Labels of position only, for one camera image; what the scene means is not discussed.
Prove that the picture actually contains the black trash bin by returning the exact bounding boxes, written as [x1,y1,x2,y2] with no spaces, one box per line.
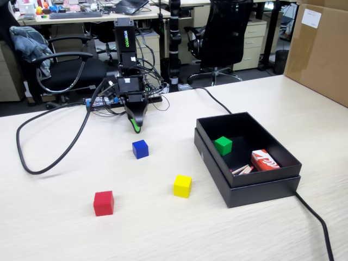
[274,49,290,76]

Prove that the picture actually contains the black desk leg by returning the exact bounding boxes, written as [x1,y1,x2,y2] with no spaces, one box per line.
[262,2,285,72]

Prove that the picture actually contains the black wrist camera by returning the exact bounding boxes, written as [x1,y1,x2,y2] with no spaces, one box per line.
[101,81,119,98]

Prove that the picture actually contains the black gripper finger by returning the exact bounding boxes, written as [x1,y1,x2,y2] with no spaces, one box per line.
[125,102,149,132]
[127,115,140,134]

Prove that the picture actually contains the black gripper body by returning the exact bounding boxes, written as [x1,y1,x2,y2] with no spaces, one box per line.
[116,76,148,105]

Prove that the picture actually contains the wooden matchstick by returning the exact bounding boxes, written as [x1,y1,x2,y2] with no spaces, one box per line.
[235,166,255,176]
[230,164,250,174]
[232,165,253,175]

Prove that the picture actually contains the green cube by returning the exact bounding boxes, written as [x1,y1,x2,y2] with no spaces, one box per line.
[214,136,233,157]

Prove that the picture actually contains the thick black power cable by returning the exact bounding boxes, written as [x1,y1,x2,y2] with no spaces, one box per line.
[190,86,335,261]

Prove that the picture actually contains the white shipping label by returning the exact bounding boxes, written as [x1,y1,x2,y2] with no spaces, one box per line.
[301,8,322,29]

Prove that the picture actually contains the large cardboard box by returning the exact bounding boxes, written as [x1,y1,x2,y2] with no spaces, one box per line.
[282,0,348,109]

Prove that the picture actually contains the dark computer keyboard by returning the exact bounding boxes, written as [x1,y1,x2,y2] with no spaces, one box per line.
[48,11,103,20]

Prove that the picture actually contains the red and white matchbox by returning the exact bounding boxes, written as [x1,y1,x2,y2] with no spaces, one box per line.
[250,148,281,172]

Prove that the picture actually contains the black pole with white bands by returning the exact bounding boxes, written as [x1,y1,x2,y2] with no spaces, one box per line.
[167,0,182,93]

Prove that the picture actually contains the blue cube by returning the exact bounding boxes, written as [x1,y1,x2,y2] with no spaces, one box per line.
[132,140,150,160]

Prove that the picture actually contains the blue circuit board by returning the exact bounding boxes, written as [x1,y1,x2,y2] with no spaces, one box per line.
[85,97,120,107]

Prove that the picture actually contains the beige side cabinet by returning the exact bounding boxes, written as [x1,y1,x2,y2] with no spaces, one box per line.
[0,40,27,103]

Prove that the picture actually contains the black cardboard box lid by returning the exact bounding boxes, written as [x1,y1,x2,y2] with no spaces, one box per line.
[193,127,302,209]

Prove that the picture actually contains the black office chair with armrests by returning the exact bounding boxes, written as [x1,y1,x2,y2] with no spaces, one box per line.
[27,36,109,109]

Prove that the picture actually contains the yellow cube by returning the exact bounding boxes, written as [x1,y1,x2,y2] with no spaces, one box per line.
[173,175,192,198]

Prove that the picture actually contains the grey patterned jacket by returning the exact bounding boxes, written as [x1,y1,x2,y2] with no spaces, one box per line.
[9,26,54,78]

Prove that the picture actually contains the black mesh office chair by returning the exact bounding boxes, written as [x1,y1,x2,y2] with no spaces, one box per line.
[184,0,254,85]

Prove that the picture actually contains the thick black camera cable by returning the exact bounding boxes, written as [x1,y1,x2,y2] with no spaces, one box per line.
[15,78,109,175]

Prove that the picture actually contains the red cube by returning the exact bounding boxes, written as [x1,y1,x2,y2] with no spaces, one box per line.
[93,190,115,217]

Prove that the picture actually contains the beige drawer cabinet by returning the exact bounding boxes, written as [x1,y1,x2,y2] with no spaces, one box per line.
[135,29,161,79]
[233,20,268,72]

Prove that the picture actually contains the beige office desk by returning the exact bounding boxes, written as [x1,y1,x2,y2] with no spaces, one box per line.
[16,4,172,27]

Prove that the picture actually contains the black laptop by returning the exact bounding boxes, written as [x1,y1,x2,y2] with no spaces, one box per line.
[114,0,150,15]

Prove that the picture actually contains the black cardboard box tray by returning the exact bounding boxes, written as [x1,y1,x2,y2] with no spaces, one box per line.
[195,110,303,188]

